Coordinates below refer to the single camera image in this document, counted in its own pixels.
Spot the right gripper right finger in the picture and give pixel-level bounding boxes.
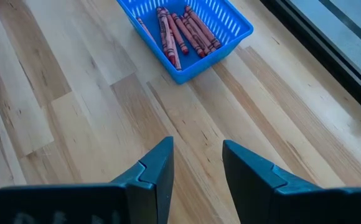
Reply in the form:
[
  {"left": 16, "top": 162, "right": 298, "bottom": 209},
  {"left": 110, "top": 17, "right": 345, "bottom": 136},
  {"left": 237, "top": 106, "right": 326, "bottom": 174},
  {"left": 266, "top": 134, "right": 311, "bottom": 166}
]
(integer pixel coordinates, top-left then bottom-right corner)
[{"left": 223, "top": 139, "right": 289, "bottom": 224}]

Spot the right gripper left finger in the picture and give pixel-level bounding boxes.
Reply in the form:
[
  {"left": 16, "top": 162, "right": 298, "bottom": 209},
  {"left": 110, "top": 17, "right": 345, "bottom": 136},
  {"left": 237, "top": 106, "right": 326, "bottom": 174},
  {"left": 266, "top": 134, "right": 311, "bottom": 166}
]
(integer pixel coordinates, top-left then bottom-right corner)
[{"left": 110, "top": 136, "right": 175, "bottom": 224}]

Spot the blue plastic basket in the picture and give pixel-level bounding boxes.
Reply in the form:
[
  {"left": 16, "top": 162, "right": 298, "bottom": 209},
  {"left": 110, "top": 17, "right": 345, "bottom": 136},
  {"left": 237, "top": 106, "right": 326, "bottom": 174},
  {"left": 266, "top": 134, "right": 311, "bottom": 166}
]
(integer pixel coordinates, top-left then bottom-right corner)
[{"left": 116, "top": 0, "right": 255, "bottom": 85}]

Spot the black metal table frame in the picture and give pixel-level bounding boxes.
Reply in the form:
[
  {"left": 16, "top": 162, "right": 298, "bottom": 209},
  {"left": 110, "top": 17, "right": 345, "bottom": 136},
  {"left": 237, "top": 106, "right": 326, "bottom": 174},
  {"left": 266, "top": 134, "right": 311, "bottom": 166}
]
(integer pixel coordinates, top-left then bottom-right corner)
[{"left": 260, "top": 0, "right": 361, "bottom": 124}]

